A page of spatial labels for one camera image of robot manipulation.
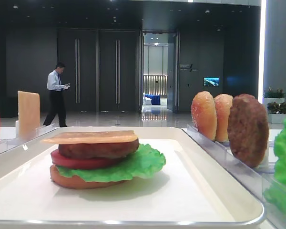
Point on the sesame bun half outer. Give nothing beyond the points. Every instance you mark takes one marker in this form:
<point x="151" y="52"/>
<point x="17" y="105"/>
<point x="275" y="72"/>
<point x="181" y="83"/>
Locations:
<point x="204" y="115"/>

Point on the brown meat patty on tray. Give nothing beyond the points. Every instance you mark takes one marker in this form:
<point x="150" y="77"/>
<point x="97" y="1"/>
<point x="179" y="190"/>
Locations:
<point x="101" y="150"/>

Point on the red tomato slice on tray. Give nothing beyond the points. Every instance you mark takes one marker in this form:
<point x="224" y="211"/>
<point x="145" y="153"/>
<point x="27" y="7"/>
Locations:
<point x="88" y="164"/>

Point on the clear long rail left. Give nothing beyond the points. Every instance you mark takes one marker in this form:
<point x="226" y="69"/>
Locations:
<point x="11" y="141"/>

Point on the clear patty holder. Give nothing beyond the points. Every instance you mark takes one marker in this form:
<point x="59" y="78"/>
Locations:
<point x="267" y="166"/>

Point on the clear long rail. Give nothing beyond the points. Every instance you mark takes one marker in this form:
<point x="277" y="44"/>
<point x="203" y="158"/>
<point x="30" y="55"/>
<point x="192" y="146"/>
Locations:
<point x="11" y="141"/>
<point x="244" y="174"/>

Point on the green lettuce leaf on tray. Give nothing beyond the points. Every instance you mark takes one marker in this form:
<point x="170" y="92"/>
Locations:
<point x="143" y="163"/>

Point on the clear cheese holder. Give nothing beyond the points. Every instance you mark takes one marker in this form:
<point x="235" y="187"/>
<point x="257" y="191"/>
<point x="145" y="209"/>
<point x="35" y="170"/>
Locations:
<point x="17" y="128"/>

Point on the potted plants white planter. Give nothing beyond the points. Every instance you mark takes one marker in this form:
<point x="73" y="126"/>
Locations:
<point x="275" y="104"/>

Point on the dark double door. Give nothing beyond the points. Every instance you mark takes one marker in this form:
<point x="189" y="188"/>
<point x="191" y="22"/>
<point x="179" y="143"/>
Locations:
<point x="101" y="69"/>

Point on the white rectangular metal tray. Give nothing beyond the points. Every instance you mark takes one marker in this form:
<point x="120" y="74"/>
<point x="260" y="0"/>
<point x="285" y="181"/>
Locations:
<point x="192" y="191"/>

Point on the upright brown meat patty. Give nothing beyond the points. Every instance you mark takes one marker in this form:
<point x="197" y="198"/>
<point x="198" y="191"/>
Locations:
<point x="248" y="130"/>

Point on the walking man white shirt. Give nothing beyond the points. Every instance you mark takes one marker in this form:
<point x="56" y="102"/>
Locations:
<point x="56" y="88"/>

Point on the upright green lettuce leaf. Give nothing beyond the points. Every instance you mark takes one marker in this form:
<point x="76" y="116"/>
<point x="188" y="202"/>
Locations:
<point x="283" y="155"/>

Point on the clear long rail right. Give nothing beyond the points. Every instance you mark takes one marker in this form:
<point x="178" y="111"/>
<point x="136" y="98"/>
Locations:
<point x="244" y="174"/>

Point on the sesame bun half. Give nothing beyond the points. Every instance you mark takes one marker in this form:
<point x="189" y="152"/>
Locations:
<point x="223" y="103"/>
<point x="204" y="115"/>

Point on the clear lettuce holder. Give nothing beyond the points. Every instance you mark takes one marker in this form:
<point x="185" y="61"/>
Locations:
<point x="274" y="196"/>

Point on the wall mounted screen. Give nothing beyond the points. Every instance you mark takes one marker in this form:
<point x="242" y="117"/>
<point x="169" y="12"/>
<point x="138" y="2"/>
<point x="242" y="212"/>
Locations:
<point x="211" y="81"/>

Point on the blue sofa in hallway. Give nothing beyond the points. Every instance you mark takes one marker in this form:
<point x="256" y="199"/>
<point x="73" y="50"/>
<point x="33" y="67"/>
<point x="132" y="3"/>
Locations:
<point x="155" y="99"/>

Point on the sesame bun half inner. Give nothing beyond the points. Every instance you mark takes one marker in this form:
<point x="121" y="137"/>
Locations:
<point x="223" y="103"/>

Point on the orange cheese slice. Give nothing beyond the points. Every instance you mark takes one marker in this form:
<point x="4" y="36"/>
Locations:
<point x="68" y="138"/>
<point x="28" y="112"/>

